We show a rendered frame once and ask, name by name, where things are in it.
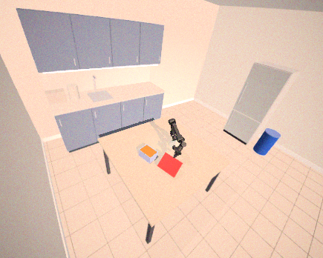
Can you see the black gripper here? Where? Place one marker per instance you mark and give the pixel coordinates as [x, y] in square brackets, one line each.
[177, 151]

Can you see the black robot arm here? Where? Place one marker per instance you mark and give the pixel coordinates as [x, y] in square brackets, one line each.
[175, 134]

